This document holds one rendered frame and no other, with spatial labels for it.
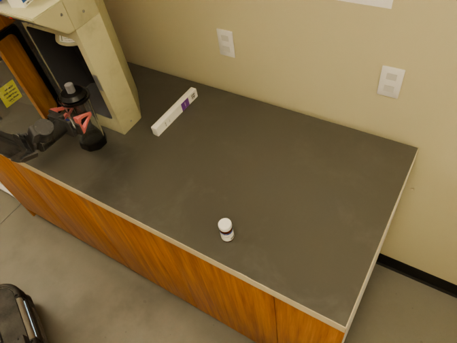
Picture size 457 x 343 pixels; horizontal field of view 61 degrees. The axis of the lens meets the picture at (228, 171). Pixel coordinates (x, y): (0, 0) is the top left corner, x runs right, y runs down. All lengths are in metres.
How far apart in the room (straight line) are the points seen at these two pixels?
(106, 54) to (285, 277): 0.96
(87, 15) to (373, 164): 1.06
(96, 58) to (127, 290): 1.35
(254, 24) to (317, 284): 0.91
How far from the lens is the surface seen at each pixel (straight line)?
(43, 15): 1.31
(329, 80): 1.48
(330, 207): 1.30
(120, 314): 2.30
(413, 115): 1.47
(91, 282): 2.45
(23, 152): 1.36
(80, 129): 1.42
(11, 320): 2.28
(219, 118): 1.60
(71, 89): 1.43
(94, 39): 1.44
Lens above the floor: 2.02
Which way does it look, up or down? 50 degrees down
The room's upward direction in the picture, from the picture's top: 11 degrees counter-clockwise
